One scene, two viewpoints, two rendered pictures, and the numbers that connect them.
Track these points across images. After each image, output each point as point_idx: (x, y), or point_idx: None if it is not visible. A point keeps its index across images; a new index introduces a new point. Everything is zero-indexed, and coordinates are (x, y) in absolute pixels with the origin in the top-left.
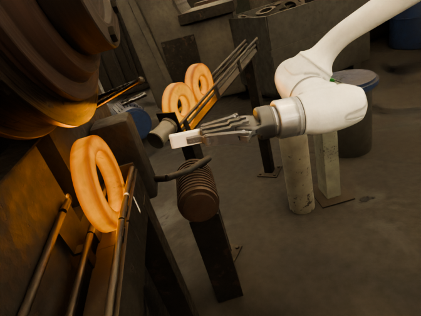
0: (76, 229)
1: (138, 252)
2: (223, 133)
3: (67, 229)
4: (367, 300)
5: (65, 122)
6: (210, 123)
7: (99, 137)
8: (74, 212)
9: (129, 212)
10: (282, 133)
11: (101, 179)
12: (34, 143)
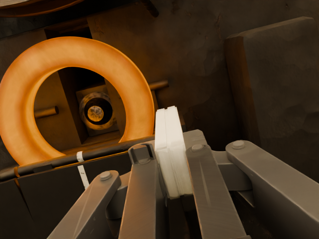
0: (63, 146)
1: (8, 223)
2: (57, 235)
3: (45, 137)
4: None
5: None
6: (244, 164)
7: (97, 45)
8: (74, 129)
9: (36, 173)
10: None
11: (205, 125)
12: (45, 26)
